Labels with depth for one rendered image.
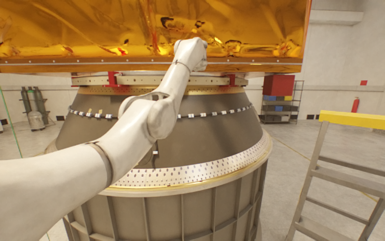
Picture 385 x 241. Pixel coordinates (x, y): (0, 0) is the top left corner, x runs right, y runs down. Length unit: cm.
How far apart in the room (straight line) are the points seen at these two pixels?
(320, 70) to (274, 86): 766
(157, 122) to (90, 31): 88
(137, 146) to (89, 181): 9
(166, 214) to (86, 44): 107
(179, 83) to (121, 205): 76
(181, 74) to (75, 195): 32
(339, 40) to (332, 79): 161
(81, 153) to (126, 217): 80
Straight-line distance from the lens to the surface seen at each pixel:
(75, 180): 22
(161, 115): 28
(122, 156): 25
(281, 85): 114
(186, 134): 82
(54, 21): 122
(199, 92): 93
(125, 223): 105
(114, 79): 95
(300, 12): 115
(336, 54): 926
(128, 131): 27
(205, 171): 83
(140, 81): 89
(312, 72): 851
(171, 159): 80
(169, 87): 37
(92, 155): 23
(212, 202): 97
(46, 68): 132
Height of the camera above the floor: 166
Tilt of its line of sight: 14 degrees down
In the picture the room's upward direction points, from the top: straight up
